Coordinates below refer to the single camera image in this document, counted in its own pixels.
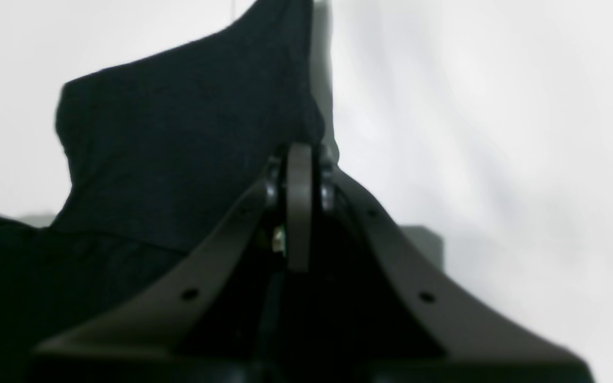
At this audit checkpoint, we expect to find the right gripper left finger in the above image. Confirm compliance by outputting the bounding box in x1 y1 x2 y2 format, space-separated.
36 143 314 361

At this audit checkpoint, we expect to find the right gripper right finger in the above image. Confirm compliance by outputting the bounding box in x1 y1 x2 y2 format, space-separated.
314 146 589 373

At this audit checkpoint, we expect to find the black T-shirt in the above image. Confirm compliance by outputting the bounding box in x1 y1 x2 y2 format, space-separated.
0 1 325 382

